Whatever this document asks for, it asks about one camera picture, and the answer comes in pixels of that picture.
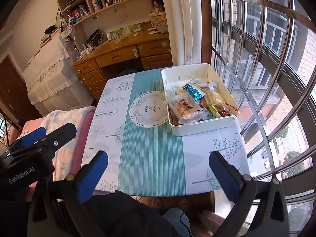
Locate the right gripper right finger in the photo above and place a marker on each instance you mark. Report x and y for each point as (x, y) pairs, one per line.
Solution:
(271, 218)

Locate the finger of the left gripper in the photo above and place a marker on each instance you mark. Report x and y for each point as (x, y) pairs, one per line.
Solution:
(27, 140)
(58, 138)

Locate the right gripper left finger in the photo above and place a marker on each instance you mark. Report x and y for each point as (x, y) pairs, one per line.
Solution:
(57, 207)

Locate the green candy packet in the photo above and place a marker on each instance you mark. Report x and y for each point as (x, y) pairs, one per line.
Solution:
(214, 111)

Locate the orange cookie tray pack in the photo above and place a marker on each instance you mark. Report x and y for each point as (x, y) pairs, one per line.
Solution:
(186, 109)

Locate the blue foil candy packet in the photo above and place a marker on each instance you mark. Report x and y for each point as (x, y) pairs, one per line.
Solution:
(196, 93)

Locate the mixed nuts clear bag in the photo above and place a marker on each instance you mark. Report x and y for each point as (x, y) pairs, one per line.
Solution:
(228, 110)

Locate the pastel fleece blanket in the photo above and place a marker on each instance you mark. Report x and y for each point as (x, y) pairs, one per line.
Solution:
(68, 158)

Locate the dark wooden door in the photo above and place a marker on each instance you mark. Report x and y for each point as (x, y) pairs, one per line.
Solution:
(14, 94)

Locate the white lace covered cabinet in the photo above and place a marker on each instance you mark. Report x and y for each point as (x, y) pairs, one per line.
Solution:
(51, 81)

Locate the blue white patterned tablecloth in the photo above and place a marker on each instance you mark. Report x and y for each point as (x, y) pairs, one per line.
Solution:
(154, 161)

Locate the floral ceramic plate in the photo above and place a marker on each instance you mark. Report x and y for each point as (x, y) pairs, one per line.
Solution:
(149, 110)

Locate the plastic bag under desk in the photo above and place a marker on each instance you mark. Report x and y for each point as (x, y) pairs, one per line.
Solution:
(127, 72)

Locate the white small bottle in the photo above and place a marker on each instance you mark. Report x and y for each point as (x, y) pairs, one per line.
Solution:
(109, 37)

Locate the wooden desk with drawers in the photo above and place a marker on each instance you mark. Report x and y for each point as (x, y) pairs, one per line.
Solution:
(143, 52)

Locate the wooden bookshelf hutch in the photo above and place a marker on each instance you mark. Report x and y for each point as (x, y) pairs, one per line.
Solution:
(86, 16)

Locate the white plastic storage bin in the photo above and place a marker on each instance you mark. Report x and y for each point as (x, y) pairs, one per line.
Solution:
(204, 76)

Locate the patterned cardboard box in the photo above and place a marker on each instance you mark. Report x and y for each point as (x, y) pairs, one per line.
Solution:
(160, 23)

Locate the doll on desk box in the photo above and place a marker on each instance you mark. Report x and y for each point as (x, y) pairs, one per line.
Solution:
(157, 8)

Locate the metal window security grille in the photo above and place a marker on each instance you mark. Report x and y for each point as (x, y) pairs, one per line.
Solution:
(264, 51)

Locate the cream floral curtain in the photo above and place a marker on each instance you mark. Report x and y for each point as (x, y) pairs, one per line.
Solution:
(184, 19)

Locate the white charger with cables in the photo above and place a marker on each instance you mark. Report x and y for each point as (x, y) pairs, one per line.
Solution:
(84, 50)

